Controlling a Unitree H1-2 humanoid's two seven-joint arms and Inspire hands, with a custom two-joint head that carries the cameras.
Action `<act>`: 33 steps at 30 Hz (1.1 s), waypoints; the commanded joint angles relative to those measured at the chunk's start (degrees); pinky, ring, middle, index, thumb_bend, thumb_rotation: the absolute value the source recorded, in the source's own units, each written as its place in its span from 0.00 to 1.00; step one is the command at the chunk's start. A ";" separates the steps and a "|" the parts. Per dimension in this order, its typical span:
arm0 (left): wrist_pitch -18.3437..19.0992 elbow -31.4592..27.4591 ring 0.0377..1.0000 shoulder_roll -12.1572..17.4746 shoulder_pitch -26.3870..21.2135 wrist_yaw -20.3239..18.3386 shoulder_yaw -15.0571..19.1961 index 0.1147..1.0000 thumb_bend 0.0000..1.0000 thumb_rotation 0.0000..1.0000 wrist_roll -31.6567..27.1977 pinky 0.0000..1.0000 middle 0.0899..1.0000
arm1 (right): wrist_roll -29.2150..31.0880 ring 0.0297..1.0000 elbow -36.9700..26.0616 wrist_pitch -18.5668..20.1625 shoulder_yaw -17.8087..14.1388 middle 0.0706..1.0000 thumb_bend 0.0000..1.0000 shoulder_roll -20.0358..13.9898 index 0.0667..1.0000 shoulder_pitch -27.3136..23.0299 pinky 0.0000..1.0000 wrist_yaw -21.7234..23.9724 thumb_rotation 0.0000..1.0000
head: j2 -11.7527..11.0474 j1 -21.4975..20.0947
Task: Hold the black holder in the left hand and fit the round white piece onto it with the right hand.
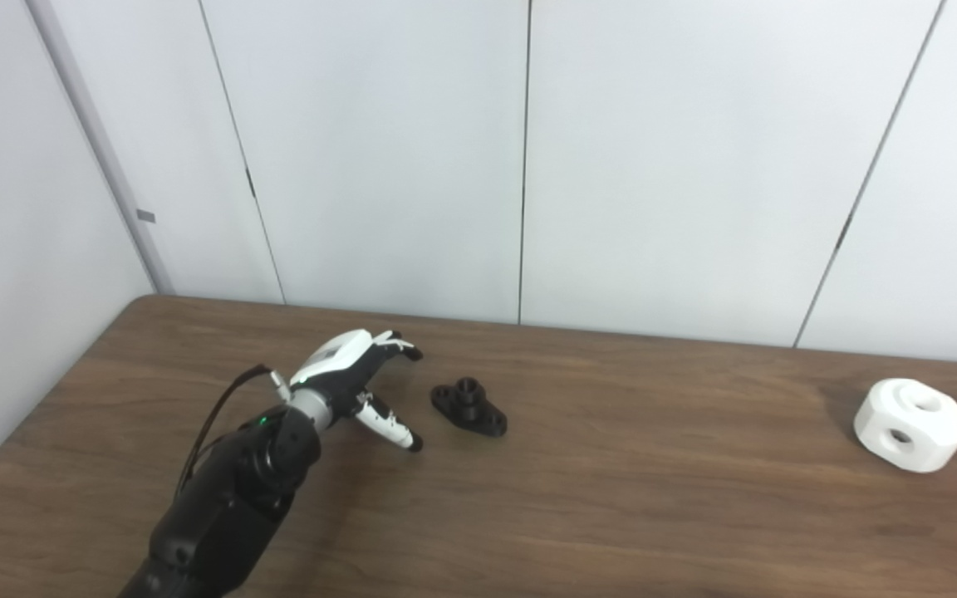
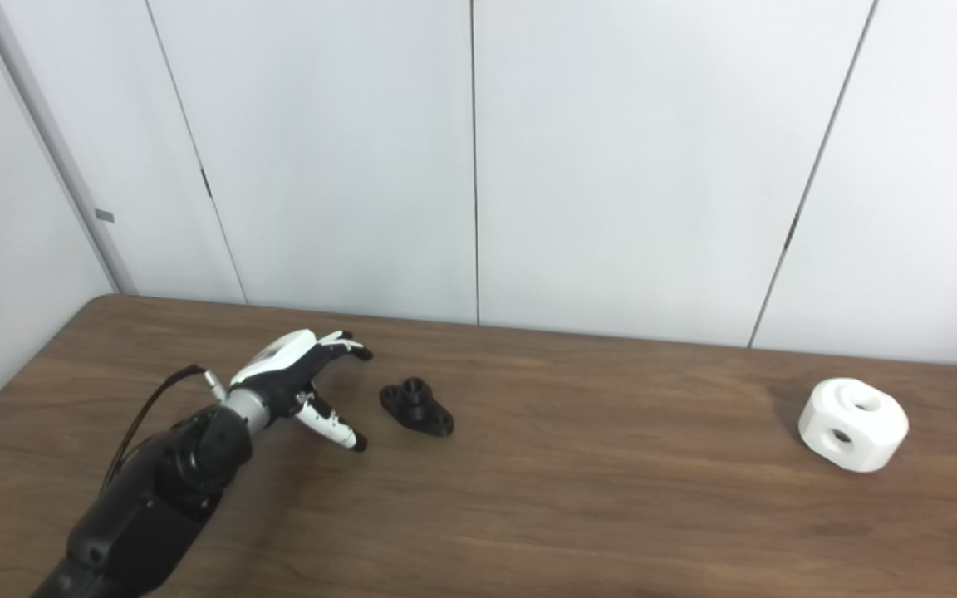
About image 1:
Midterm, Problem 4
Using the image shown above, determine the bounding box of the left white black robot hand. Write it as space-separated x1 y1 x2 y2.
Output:
289 329 425 453

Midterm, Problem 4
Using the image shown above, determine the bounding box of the black flanged holder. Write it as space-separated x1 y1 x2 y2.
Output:
431 377 508 439

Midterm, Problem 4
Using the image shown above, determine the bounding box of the white block with holes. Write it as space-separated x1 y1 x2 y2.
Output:
853 379 957 474

